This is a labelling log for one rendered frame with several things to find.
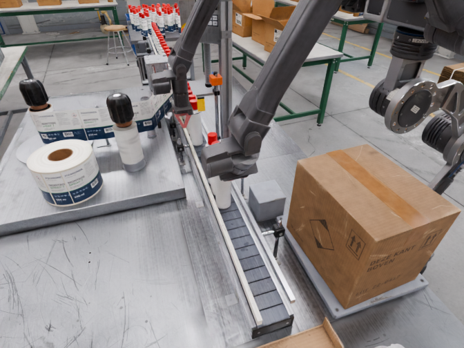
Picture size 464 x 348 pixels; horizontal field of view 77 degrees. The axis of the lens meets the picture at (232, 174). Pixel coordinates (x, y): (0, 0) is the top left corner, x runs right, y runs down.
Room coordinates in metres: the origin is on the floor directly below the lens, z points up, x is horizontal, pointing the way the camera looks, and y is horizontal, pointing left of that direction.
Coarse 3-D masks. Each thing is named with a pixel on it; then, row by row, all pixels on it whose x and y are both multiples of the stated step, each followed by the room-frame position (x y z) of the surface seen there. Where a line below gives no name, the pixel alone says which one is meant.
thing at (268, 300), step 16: (224, 224) 0.64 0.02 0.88; (240, 224) 0.64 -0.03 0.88; (224, 240) 0.57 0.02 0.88; (240, 240) 0.57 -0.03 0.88; (240, 256) 0.52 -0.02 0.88; (256, 256) 0.52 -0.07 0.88; (256, 272) 0.46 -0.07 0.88; (256, 288) 0.42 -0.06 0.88; (272, 288) 0.42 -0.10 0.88; (256, 304) 0.37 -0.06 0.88; (272, 304) 0.37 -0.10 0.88; (272, 320) 0.33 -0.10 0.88
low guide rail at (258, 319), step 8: (184, 128) 1.20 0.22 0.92; (192, 144) 1.06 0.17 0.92; (192, 152) 1.01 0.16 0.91; (200, 168) 0.89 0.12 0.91; (208, 184) 0.79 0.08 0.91; (208, 192) 0.75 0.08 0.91; (216, 208) 0.68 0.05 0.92; (216, 216) 0.65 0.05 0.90; (224, 232) 0.57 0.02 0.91; (232, 248) 0.52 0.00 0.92; (232, 256) 0.49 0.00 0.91; (240, 272) 0.44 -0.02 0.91; (240, 280) 0.43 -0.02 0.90; (248, 288) 0.40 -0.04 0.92; (248, 296) 0.37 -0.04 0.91; (256, 312) 0.34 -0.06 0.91; (256, 320) 0.32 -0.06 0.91
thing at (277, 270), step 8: (232, 184) 0.74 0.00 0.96; (240, 200) 0.66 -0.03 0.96; (248, 208) 0.63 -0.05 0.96; (248, 216) 0.60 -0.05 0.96; (256, 224) 0.56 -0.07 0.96; (256, 232) 0.54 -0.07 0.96; (264, 240) 0.51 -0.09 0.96; (264, 248) 0.48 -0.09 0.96; (272, 256) 0.45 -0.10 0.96; (272, 264) 0.43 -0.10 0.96; (280, 272) 0.41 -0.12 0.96; (280, 280) 0.39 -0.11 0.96; (288, 288) 0.37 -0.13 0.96; (288, 296) 0.35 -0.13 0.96
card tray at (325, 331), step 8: (328, 320) 0.34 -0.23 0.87; (312, 328) 0.34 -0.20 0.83; (320, 328) 0.34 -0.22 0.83; (328, 328) 0.33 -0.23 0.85; (288, 336) 0.32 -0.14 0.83; (296, 336) 0.32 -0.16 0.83; (304, 336) 0.32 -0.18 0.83; (312, 336) 0.32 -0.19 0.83; (320, 336) 0.32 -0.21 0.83; (328, 336) 0.32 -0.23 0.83; (336, 336) 0.30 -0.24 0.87; (272, 344) 0.30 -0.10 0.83; (280, 344) 0.30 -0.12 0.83; (288, 344) 0.30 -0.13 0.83; (296, 344) 0.30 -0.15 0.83; (304, 344) 0.30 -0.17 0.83; (312, 344) 0.30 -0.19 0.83; (320, 344) 0.30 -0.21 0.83; (328, 344) 0.30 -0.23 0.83; (336, 344) 0.29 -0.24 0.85
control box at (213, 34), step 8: (184, 0) 1.21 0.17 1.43; (192, 0) 1.20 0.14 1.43; (184, 8) 1.21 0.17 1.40; (192, 8) 1.20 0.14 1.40; (184, 16) 1.21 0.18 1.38; (184, 24) 1.21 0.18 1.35; (208, 32) 1.19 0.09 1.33; (216, 32) 1.18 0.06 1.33; (200, 40) 1.20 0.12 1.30; (208, 40) 1.19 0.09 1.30; (216, 40) 1.18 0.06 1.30
